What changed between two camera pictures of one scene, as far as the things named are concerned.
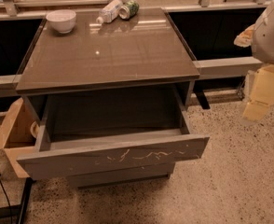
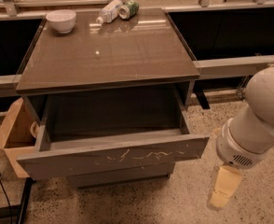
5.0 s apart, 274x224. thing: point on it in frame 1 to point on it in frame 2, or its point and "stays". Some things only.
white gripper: (269, 37) to (234, 151)
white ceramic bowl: (62, 20) stays
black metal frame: (19, 210) stays
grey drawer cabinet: (108, 100) stays
